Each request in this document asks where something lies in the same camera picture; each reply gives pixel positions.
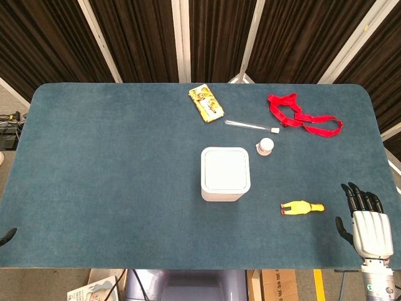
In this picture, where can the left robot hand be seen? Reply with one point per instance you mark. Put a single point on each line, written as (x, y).
(7, 235)

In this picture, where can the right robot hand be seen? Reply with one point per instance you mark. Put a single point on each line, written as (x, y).
(372, 233)

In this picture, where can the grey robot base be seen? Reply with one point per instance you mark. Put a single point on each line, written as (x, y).
(191, 285)

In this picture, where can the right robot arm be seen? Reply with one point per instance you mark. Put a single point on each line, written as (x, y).
(378, 278)

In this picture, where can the white square container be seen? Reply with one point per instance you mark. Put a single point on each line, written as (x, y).
(225, 174)

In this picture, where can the yellow rubber chicken toy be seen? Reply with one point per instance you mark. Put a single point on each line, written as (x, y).
(301, 207)

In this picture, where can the printed white box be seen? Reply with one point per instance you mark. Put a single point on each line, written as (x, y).
(94, 290)

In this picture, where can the black power strip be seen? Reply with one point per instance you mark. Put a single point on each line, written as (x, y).
(8, 130)

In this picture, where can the brown cardboard box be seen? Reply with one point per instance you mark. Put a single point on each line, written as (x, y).
(279, 284)

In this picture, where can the blue table mat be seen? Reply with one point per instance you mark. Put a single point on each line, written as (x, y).
(109, 175)

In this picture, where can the white small bottle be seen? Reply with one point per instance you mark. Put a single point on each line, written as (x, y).
(265, 146)

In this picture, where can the clear test tube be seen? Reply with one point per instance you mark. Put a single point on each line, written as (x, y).
(250, 126)

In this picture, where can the yellow patterned snack packet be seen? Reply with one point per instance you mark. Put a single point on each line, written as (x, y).
(206, 104)

